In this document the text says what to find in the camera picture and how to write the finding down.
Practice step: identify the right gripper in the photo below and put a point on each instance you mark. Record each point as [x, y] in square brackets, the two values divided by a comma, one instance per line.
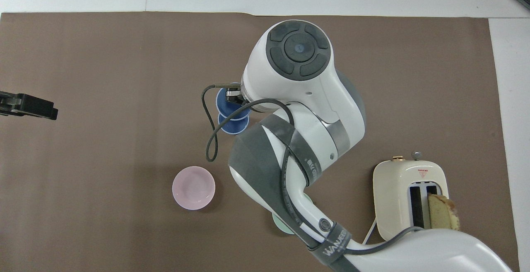
[233, 96]

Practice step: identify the pink bowl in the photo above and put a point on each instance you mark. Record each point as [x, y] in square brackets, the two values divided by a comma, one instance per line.
[193, 188]

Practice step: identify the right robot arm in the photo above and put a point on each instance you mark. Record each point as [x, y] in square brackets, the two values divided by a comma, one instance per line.
[319, 98]

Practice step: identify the cream toaster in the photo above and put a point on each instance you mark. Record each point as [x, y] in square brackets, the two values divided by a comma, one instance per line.
[393, 197]

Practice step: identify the light green bowl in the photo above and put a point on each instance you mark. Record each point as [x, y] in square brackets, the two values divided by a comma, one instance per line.
[281, 224]

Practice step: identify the bread slice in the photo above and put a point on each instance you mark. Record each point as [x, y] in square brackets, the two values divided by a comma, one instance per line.
[443, 214]

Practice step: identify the blue cup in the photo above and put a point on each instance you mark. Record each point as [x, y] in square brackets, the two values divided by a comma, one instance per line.
[223, 106]
[232, 127]

